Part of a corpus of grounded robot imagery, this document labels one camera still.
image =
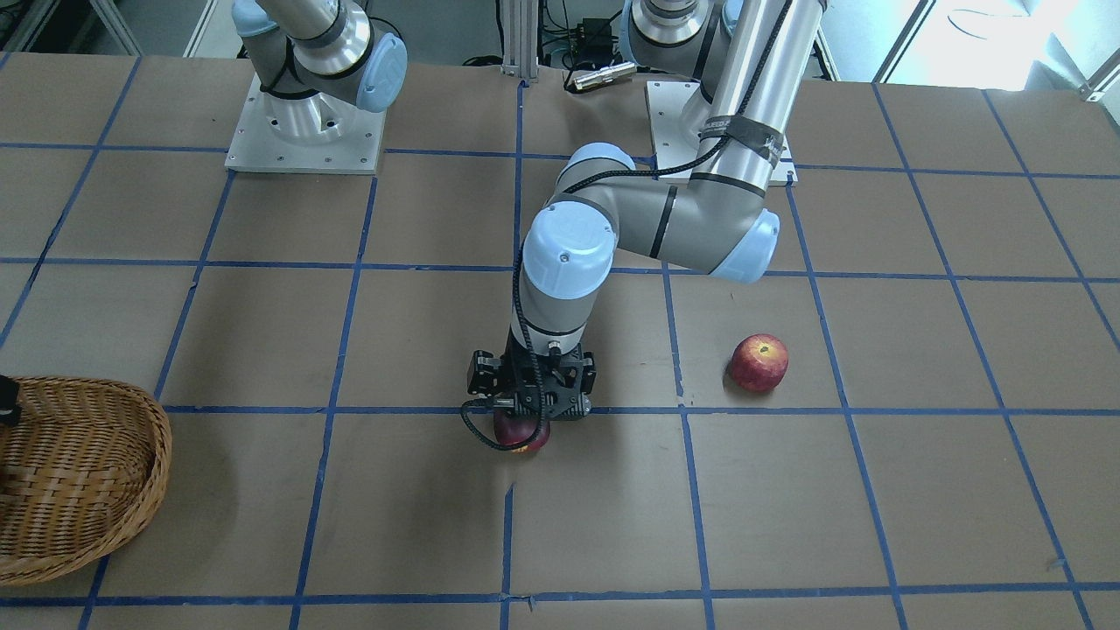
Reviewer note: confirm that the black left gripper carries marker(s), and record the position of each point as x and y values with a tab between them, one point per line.
484	374

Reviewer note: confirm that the dark red apple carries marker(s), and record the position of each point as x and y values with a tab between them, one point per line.
508	430

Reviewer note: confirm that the red yellow apple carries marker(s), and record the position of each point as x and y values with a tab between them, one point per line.
759	363

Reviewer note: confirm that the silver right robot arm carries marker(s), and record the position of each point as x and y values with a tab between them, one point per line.
319	64

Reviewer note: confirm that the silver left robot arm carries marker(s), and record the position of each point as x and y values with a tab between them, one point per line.
747	60

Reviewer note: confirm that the woven wicker basket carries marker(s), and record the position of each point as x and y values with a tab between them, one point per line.
85	463

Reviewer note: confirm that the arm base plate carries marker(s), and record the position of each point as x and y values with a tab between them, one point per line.
317	135
676	117

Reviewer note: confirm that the aluminium frame post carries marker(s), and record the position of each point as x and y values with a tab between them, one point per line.
520	39

